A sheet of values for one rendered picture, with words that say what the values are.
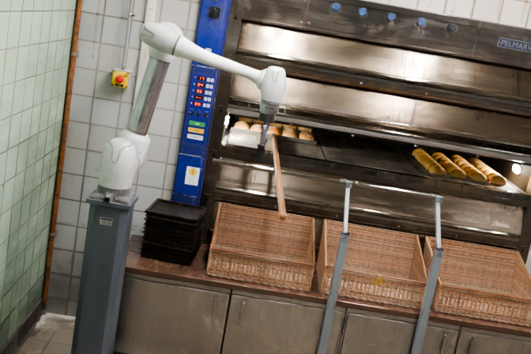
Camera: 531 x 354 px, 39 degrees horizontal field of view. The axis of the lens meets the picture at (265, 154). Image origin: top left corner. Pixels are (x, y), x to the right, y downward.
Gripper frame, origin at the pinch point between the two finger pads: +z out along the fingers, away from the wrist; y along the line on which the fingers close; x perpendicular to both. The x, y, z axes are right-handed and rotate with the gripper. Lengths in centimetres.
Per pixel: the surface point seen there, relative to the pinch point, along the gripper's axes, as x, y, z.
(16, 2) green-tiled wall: -111, 25, -49
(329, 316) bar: 50, -22, 79
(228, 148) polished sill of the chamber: -19, -79, 15
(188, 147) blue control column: -42, -75, 18
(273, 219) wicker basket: 13, -76, 50
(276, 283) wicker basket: 20, -31, 71
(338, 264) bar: 49, -22, 51
